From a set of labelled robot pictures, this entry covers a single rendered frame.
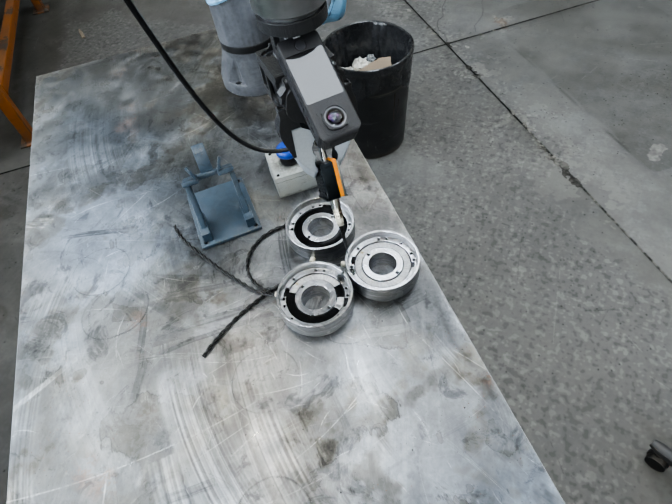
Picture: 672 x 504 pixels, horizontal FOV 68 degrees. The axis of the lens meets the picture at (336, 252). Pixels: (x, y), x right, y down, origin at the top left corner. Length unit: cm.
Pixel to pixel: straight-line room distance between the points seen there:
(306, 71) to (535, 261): 138
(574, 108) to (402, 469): 200
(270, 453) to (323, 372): 12
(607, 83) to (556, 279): 112
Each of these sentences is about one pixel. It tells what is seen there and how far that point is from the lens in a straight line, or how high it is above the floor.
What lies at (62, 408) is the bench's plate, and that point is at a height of 80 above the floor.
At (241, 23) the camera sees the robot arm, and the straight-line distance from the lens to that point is 103.
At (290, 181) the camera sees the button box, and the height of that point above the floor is 83.
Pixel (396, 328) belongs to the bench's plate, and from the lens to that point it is 68.
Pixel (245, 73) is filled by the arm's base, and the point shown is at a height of 85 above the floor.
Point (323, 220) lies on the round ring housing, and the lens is 78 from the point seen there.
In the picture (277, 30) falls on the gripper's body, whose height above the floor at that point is 117.
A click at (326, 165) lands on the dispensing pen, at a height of 99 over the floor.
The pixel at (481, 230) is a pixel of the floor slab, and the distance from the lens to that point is 184.
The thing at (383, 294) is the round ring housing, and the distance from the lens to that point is 68.
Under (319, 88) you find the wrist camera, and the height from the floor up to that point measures 112.
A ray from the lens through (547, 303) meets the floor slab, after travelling 171.
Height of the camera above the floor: 140
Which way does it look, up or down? 52 degrees down
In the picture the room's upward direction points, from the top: 9 degrees counter-clockwise
